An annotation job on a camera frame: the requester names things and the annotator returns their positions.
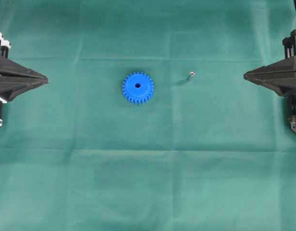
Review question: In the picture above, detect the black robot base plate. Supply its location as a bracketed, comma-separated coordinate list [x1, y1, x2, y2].
[287, 94, 296, 134]

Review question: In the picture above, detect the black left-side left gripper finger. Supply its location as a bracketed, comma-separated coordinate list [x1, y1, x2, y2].
[0, 76, 48, 102]
[0, 57, 48, 80]

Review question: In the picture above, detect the green cloth mat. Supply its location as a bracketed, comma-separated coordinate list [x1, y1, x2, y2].
[0, 0, 296, 231]

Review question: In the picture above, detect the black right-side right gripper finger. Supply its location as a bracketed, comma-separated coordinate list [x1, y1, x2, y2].
[245, 78, 296, 97]
[244, 57, 296, 81]

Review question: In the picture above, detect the blue plastic gear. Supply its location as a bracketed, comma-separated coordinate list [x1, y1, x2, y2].
[122, 72, 154, 105]

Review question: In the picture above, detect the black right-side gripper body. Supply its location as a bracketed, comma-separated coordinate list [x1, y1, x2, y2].
[282, 29, 296, 59]

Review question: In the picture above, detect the black white left-side gripper body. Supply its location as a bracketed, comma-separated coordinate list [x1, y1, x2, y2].
[0, 32, 12, 133]

